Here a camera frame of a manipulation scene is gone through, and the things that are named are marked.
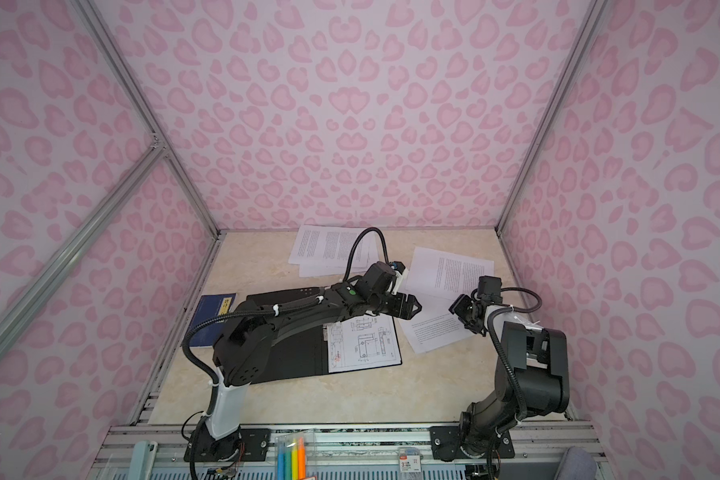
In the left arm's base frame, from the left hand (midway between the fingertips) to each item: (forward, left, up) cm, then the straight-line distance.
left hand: (416, 302), depth 85 cm
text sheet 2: (+19, -14, -13) cm, 27 cm away
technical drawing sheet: (-6, +16, -12) cm, 21 cm away
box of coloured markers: (-35, +33, -11) cm, 49 cm away
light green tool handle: (-35, +66, -8) cm, 75 cm away
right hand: (+3, -14, -10) cm, 18 cm away
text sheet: (+31, +30, -13) cm, 45 cm away
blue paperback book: (+7, +66, -12) cm, 67 cm away
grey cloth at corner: (-37, -33, -9) cm, 51 cm away
